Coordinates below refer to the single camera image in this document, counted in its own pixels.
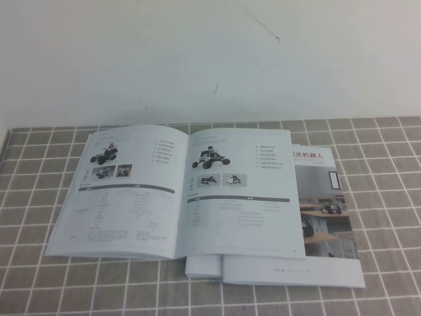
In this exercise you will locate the white product manual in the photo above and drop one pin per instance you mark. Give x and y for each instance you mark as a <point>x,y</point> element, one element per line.
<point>138,204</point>

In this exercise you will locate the white booklet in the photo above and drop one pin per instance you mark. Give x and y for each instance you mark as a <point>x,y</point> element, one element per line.
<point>204,263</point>

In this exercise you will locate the closed catalog with photo cover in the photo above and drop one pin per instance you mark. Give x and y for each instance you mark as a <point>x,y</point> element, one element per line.
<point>329,214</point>

